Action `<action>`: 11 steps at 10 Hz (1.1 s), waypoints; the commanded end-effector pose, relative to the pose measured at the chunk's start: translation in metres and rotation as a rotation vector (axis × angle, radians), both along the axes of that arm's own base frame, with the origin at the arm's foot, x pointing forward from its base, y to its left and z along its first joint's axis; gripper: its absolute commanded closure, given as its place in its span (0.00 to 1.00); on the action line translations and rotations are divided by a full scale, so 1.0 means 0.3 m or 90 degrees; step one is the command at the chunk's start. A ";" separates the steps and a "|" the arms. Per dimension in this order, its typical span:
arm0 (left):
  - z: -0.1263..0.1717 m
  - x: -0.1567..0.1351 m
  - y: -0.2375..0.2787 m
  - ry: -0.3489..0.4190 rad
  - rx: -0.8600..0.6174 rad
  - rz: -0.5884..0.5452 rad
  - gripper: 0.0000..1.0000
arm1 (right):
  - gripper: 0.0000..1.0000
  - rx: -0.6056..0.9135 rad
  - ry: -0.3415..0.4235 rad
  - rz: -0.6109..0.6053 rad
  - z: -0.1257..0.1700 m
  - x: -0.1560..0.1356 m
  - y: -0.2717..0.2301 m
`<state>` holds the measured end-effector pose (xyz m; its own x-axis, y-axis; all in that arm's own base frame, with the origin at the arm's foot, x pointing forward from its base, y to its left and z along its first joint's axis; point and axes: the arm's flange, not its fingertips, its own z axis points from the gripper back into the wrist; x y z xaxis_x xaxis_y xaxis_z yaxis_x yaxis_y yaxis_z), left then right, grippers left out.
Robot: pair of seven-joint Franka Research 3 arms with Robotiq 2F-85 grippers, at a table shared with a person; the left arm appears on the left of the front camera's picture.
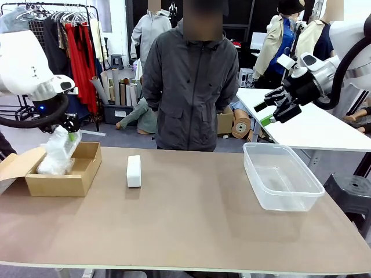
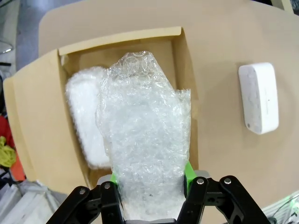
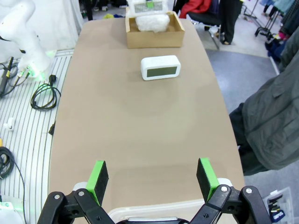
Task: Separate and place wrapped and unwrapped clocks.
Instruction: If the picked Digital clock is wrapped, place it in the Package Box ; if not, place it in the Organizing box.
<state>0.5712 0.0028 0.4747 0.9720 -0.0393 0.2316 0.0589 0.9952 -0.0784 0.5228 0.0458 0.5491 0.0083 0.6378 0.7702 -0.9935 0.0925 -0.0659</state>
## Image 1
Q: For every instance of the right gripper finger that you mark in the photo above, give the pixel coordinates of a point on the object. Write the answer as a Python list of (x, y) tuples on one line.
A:
[(275, 95), (287, 113)]

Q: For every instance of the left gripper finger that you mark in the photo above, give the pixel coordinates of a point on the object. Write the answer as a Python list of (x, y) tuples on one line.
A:
[(72, 135), (50, 129)]

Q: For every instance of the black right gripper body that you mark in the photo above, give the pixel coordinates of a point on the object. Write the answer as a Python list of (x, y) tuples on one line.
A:
[(304, 87)]

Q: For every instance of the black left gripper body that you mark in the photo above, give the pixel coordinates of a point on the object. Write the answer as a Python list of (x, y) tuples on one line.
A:
[(43, 111)]

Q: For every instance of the narrow bubble-wrapped white clock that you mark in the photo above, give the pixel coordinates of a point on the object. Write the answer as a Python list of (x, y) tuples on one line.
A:
[(61, 146)]

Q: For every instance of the wide bubble-wrapped white clock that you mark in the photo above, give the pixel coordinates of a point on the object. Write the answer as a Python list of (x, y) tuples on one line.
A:
[(49, 168)]

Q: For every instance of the unwrapped white clock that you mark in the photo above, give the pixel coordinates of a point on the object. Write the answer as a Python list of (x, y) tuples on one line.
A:
[(134, 171)]

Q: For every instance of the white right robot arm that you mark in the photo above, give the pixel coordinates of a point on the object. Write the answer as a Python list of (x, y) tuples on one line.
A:
[(347, 34)]

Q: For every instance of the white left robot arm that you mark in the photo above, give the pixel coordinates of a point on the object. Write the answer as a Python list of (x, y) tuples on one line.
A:
[(20, 63)]

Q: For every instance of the white bar on floor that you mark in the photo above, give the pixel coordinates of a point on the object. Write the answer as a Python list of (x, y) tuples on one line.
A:
[(95, 133)]

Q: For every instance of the navy blue garment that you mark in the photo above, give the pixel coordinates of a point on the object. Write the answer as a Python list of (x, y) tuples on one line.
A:
[(76, 107)]

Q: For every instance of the white computer case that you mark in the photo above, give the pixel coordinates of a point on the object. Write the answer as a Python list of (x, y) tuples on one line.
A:
[(246, 76)]

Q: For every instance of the white work table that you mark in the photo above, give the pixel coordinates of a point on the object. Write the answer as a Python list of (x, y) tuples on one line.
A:
[(319, 130)]

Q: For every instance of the lying mannequin torso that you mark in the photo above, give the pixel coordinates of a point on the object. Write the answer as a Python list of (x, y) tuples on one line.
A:
[(240, 106)]

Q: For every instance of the dark grey storage bin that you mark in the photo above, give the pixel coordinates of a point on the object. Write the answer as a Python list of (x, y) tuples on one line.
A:
[(111, 114)]

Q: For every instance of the black tripod stand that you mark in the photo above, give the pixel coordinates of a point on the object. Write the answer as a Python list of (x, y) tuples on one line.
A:
[(296, 40)]

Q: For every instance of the bystander in dark sleeve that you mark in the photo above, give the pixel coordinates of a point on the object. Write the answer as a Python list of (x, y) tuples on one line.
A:
[(4, 144)]

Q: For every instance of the mannequin cream jacket navy shirt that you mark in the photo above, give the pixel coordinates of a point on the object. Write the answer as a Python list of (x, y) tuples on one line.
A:
[(310, 37)]

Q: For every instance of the open brown cardboard box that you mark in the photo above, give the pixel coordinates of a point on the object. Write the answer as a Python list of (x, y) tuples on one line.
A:
[(63, 185)]

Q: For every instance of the leaning grey cardboard roll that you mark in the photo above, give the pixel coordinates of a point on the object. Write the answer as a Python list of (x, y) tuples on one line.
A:
[(100, 92)]

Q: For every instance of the mannequin beige coat blue shirt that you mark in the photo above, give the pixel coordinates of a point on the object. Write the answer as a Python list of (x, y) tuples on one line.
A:
[(272, 43)]

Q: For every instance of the cardboard box on floor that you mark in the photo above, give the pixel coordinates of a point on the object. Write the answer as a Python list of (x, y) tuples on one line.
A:
[(224, 123)]

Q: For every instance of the white monitor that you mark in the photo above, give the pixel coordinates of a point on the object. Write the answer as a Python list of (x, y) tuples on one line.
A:
[(258, 40)]

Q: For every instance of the black hanging garment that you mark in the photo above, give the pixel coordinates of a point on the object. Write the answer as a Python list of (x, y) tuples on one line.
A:
[(55, 52)]

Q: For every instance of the beige paper roll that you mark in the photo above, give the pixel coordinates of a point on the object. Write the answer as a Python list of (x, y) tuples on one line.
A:
[(105, 84)]

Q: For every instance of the red hanging dress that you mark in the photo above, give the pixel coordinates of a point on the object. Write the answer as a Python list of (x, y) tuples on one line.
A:
[(78, 58)]

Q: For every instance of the small red item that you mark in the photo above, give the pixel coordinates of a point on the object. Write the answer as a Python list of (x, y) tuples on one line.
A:
[(237, 44)]

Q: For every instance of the brown cardboard tube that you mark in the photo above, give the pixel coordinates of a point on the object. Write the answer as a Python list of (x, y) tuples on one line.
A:
[(122, 95)]

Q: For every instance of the tall grey tube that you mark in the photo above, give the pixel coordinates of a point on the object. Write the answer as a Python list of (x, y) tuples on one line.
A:
[(116, 87)]

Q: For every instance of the white paper tube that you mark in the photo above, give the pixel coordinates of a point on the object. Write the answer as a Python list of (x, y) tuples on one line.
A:
[(128, 97)]

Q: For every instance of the child mannequin in green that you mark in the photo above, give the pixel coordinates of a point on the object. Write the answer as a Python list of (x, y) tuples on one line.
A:
[(142, 116)]

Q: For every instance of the cream paper tube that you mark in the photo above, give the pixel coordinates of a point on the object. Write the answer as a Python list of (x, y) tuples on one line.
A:
[(134, 97)]

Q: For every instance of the dark checkered hanging dress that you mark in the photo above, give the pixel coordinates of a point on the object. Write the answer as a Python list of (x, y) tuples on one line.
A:
[(36, 32)]

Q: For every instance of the person in grey jacket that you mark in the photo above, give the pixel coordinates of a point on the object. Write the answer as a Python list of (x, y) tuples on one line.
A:
[(191, 98)]

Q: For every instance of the small grey stool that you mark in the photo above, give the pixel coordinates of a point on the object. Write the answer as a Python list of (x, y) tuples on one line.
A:
[(117, 61)]

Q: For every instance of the clear plastic container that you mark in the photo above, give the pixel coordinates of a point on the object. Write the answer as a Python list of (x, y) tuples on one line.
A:
[(290, 202)]

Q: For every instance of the cream hanging garment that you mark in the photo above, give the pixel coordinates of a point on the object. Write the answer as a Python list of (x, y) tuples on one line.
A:
[(97, 37)]

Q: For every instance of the grey-blue hanging sweater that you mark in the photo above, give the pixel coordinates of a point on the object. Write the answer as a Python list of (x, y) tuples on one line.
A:
[(11, 20)]

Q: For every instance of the black plastic stool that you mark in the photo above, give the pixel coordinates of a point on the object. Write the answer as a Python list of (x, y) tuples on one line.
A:
[(350, 194)]

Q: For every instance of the black metal clothes rack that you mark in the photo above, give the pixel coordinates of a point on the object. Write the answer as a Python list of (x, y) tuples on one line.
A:
[(58, 5)]

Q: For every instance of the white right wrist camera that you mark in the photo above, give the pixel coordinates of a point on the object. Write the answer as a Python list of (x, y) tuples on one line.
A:
[(285, 61)]

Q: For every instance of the white table leg frame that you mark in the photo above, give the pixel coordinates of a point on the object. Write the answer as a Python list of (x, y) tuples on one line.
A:
[(88, 273)]

